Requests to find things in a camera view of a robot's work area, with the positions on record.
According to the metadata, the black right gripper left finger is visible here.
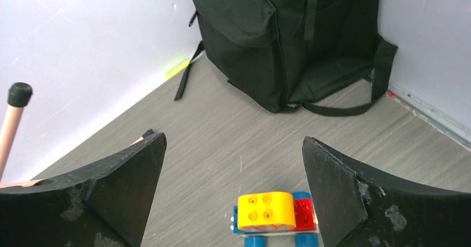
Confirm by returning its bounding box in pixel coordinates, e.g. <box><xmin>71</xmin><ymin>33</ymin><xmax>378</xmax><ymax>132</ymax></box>
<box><xmin>1</xmin><ymin>133</ymin><xmax>167</xmax><ymax>246</ymax></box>

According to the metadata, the pink stand with black feet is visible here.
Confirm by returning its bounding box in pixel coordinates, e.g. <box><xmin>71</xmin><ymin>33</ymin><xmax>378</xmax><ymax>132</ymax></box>
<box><xmin>1</xmin><ymin>82</ymin><xmax>157</xmax><ymax>193</ymax></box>

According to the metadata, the colourful toy block car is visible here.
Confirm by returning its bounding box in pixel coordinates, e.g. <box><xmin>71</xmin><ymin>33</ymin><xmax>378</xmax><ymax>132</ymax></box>
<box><xmin>231</xmin><ymin>191</ymin><xmax>319</xmax><ymax>246</ymax></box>

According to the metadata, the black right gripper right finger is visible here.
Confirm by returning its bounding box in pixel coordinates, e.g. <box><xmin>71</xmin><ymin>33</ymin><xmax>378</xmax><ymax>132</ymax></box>
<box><xmin>302</xmin><ymin>137</ymin><xmax>470</xmax><ymax>246</ymax></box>

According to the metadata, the black backpack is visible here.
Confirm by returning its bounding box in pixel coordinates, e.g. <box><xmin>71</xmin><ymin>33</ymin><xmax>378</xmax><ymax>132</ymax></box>
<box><xmin>192</xmin><ymin>0</ymin><xmax>397</xmax><ymax>117</ymax></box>

